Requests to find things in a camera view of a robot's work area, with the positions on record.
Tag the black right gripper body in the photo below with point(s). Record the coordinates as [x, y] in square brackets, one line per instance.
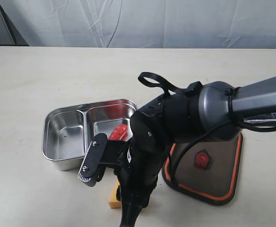
[141, 161]

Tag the yellow toy cheese wedge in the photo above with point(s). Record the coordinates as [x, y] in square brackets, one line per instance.
[112, 201]

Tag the red toy sausage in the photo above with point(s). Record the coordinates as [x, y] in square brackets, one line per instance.
[119, 133]

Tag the dark transparent box lid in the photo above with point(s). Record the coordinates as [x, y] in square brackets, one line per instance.
[207, 172]

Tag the stainless steel lunch box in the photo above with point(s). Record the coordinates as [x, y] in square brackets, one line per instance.
[68, 131]

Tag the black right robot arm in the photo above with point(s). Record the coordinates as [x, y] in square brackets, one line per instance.
[214, 112]

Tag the grey backdrop curtain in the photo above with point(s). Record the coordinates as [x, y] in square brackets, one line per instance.
[145, 23]

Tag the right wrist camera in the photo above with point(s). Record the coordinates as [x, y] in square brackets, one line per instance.
[102, 153]

